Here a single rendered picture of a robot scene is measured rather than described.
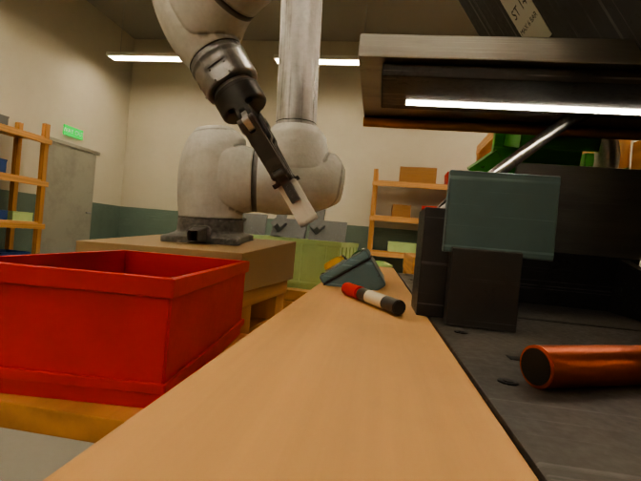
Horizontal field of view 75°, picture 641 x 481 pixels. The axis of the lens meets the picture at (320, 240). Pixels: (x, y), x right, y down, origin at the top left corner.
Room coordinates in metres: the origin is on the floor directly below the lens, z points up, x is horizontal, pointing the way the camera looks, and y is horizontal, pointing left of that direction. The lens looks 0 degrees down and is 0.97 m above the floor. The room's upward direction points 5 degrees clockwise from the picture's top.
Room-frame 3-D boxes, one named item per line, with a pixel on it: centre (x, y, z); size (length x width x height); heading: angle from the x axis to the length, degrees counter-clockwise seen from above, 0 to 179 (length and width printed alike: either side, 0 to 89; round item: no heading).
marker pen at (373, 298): (0.46, -0.06, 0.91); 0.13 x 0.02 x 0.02; 19
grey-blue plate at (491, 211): (0.38, -0.16, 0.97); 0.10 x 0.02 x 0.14; 82
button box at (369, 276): (0.67, -0.06, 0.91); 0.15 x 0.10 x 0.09; 172
